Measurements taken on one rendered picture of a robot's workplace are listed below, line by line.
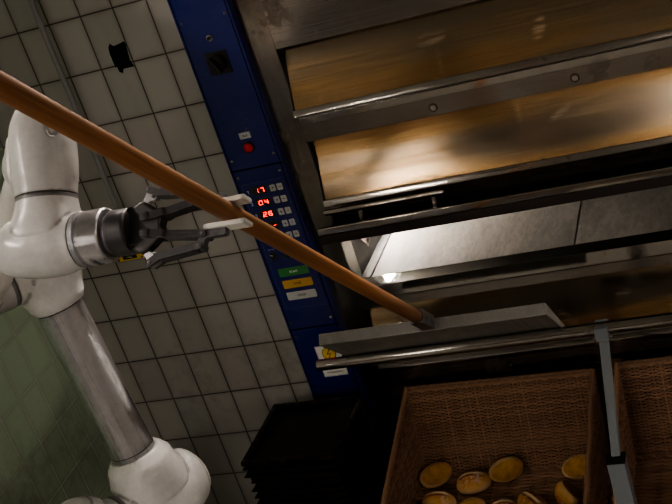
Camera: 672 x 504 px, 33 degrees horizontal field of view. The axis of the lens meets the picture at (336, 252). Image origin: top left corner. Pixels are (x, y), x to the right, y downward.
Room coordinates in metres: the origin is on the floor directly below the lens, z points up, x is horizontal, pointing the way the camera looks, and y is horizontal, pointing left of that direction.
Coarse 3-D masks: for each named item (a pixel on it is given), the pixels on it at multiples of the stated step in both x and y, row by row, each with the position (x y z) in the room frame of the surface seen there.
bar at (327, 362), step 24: (504, 336) 2.40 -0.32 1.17; (528, 336) 2.38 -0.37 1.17; (552, 336) 2.35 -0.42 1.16; (576, 336) 2.33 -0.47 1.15; (600, 336) 2.30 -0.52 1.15; (336, 360) 2.57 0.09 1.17; (360, 360) 2.54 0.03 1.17; (384, 360) 2.51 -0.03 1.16; (624, 456) 2.11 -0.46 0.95; (624, 480) 2.09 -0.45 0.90
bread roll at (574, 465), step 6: (576, 456) 2.58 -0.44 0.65; (582, 456) 2.57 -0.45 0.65; (564, 462) 2.59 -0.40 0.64; (570, 462) 2.57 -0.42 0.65; (576, 462) 2.57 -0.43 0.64; (582, 462) 2.56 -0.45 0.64; (564, 468) 2.57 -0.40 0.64; (570, 468) 2.56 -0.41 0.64; (576, 468) 2.56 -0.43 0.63; (582, 468) 2.55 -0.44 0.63; (564, 474) 2.57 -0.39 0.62; (570, 474) 2.56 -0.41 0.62; (576, 474) 2.55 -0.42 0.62; (582, 474) 2.55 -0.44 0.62
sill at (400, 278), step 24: (624, 240) 2.67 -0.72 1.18; (648, 240) 2.63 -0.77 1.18; (456, 264) 2.86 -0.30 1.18; (480, 264) 2.81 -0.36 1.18; (504, 264) 2.76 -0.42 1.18; (528, 264) 2.73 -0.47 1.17; (552, 264) 2.71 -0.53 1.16; (576, 264) 2.69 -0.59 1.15; (384, 288) 2.89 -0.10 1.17; (408, 288) 2.87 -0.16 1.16; (432, 288) 2.84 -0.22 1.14
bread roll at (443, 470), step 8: (432, 464) 2.76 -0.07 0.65; (440, 464) 2.76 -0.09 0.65; (448, 464) 2.76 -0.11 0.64; (424, 472) 2.75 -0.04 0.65; (432, 472) 2.74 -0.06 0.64; (440, 472) 2.74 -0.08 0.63; (448, 472) 2.74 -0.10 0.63; (424, 480) 2.73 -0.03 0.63; (432, 480) 2.73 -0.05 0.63; (440, 480) 2.73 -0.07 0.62
